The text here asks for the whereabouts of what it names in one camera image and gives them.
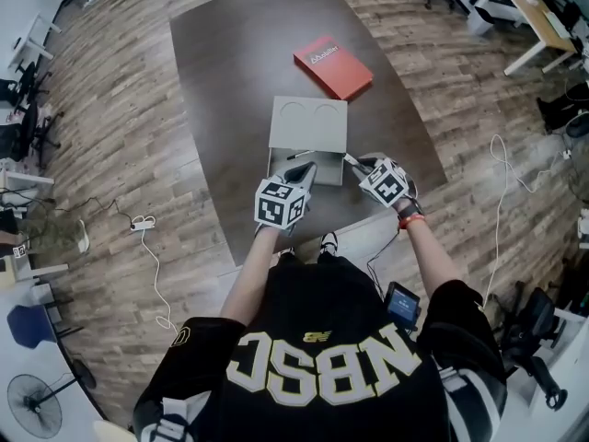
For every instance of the person's left forearm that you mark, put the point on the person's left forearm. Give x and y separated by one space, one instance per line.
253 274

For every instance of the black screen device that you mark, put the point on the black screen device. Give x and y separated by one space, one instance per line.
402 304

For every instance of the blue chair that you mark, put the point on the blue chair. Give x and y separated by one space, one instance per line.
27 325

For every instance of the white power strip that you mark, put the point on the white power strip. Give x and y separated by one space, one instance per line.
142 223

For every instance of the red wristband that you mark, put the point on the red wristband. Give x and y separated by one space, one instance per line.
412 221

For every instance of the black standing fan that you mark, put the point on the black standing fan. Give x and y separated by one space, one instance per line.
34 405

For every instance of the person's right forearm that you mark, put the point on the person's right forearm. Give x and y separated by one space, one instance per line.
430 256

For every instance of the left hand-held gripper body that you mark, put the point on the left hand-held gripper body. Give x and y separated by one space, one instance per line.
280 205

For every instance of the dark brown desk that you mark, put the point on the dark brown desk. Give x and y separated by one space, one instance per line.
230 108

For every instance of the black bag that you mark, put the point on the black bag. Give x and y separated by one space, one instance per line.
559 111

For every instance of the small white table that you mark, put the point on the small white table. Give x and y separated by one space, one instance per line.
32 39

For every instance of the black wrist watch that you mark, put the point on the black wrist watch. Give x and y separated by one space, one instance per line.
411 209

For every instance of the camouflage cloth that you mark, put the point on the camouflage cloth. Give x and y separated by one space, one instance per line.
50 235

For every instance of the black armrest office chair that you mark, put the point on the black armrest office chair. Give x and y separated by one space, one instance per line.
534 334

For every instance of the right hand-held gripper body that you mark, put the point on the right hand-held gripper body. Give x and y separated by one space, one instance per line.
385 184

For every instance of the light wooden table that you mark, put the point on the light wooden table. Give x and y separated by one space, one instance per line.
536 16

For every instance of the black marker pen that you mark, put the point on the black marker pen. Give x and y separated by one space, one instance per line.
301 154

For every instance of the grey box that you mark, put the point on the grey box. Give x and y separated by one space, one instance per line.
307 127

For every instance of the white curved desk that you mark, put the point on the white curved desk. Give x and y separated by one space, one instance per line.
41 371

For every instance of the black printed jersey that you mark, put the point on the black printed jersey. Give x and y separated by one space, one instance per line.
322 362

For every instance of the red book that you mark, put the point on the red book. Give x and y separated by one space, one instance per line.
333 66

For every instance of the white shoe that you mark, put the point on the white shoe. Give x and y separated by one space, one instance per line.
328 243

